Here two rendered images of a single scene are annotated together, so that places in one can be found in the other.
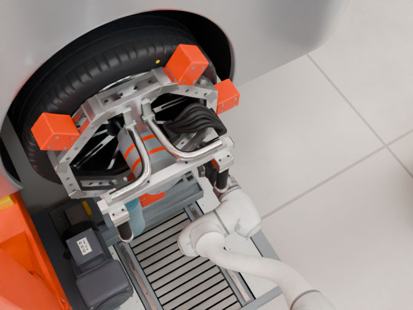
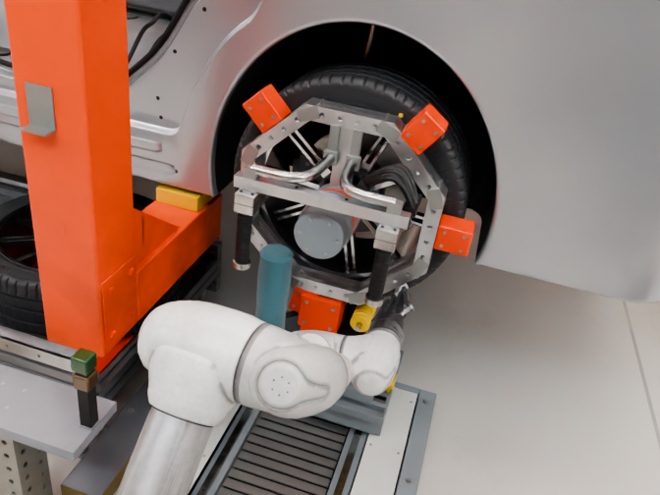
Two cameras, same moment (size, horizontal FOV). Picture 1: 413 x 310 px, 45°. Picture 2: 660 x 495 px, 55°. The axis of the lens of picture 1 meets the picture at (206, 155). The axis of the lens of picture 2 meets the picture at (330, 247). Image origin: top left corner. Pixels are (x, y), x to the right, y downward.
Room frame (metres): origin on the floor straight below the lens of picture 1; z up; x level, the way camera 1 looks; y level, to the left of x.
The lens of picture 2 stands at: (-0.30, -0.84, 1.61)
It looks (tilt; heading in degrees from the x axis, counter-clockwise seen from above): 31 degrees down; 45
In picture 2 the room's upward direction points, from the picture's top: 9 degrees clockwise
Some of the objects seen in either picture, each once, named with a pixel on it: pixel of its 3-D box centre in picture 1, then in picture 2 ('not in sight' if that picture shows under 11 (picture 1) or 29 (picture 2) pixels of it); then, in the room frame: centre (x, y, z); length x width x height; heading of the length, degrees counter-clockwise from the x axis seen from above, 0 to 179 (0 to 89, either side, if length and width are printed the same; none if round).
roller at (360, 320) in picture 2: not in sight; (368, 302); (0.92, 0.17, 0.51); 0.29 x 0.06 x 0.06; 33
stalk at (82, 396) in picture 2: not in sight; (86, 391); (0.07, 0.22, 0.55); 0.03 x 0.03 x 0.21; 33
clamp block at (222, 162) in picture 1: (218, 154); (389, 232); (0.69, -0.04, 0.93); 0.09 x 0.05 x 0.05; 33
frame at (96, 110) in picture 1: (139, 138); (337, 206); (0.77, 0.22, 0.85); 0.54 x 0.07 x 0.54; 123
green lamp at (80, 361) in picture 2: not in sight; (83, 361); (0.07, 0.22, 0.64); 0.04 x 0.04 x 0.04; 33
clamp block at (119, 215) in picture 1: (114, 207); (250, 196); (0.51, 0.25, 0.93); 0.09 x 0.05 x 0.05; 33
